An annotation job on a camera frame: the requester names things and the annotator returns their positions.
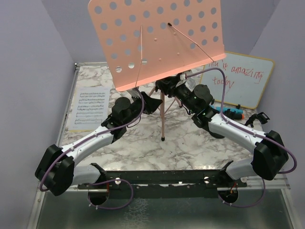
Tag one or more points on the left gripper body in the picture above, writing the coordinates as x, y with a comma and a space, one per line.
147, 109

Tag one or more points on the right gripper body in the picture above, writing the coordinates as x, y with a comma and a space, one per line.
174, 91

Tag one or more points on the pink music stand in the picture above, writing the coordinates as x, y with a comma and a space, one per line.
144, 41

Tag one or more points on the white sheet music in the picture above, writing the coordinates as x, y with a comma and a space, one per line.
89, 108

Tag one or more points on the black microphone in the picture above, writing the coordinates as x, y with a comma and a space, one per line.
236, 116

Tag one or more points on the yellow sheet music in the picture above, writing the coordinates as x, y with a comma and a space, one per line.
77, 131

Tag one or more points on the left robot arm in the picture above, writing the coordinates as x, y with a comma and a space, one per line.
58, 169

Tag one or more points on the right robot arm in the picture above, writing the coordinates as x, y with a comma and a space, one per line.
267, 149

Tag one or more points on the packaged item flat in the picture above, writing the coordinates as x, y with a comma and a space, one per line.
192, 82

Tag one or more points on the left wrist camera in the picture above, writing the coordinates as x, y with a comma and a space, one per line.
135, 93

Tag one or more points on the small whiteboard yellow frame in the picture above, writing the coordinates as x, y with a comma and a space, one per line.
245, 79

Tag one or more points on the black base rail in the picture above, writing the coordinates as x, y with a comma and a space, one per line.
161, 184

